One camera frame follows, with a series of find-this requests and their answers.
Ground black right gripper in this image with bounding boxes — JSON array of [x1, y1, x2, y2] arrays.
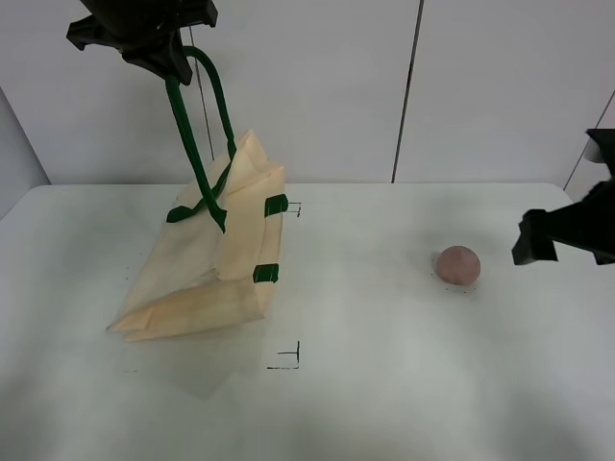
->
[[512, 129, 615, 265]]

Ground cream linen bag green handles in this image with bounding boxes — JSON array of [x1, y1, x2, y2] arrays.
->
[[108, 46, 289, 341]]

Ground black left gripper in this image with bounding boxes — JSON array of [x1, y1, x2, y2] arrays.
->
[[66, 0, 216, 85]]

